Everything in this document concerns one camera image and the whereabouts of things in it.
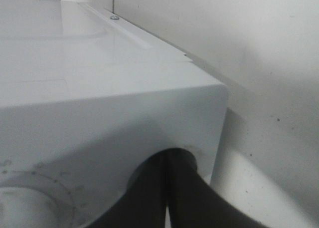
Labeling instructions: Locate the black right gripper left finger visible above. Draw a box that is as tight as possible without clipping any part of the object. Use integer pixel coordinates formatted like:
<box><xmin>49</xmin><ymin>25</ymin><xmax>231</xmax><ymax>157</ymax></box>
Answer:
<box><xmin>89</xmin><ymin>152</ymin><xmax>166</xmax><ymax>228</ymax></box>

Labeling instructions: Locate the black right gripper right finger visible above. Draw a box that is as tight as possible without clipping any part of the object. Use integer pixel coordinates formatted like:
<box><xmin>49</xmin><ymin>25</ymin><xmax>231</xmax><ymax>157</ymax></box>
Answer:
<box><xmin>165</xmin><ymin>148</ymin><xmax>264</xmax><ymax>228</ymax></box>

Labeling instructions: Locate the white microwave knob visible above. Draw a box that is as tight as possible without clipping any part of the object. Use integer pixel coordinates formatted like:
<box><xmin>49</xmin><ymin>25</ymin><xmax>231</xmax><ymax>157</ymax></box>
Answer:
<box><xmin>0</xmin><ymin>187</ymin><xmax>74</xmax><ymax>228</ymax></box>

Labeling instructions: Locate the white microwave oven body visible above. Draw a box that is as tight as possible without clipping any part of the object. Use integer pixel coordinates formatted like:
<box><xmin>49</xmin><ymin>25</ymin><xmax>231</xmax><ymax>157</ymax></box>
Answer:
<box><xmin>0</xmin><ymin>0</ymin><xmax>228</xmax><ymax>228</ymax></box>

